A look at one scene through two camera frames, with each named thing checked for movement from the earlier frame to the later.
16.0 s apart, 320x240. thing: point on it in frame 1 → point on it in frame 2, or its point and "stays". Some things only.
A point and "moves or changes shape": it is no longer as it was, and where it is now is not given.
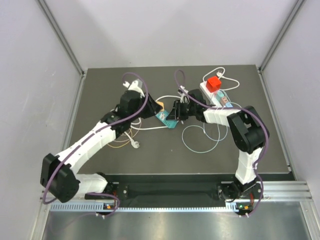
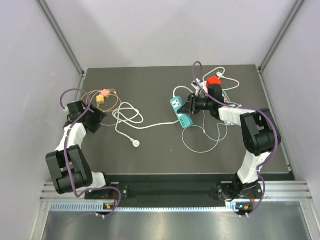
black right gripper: (176, 113) → (191, 106)
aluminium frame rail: (273, 192) stays
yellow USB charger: (162, 104) → (100, 98)
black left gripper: (152, 107) → (98, 116)
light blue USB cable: (239, 105) → (203, 130)
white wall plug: (135, 144) stays
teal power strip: (170, 124) moves or changes shape
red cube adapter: (213, 84) stays
